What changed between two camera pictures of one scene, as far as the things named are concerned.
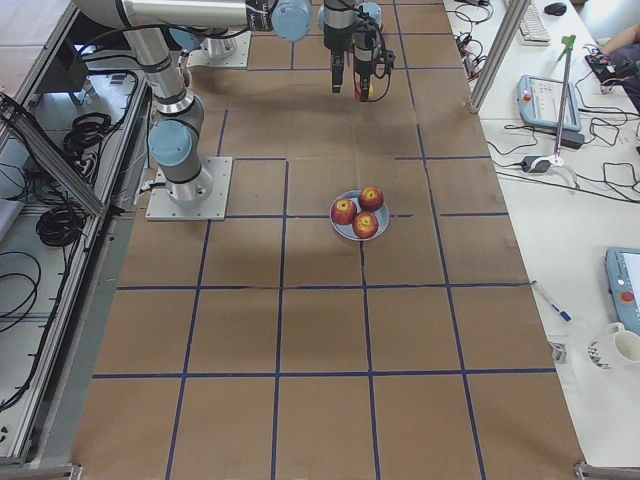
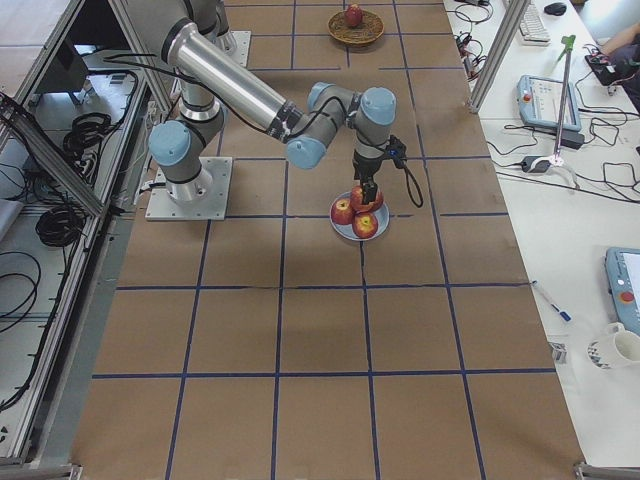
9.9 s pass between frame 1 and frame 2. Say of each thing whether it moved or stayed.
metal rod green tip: stayed
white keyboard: stayed
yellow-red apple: moved
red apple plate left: stayed
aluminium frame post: stayed
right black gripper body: moved
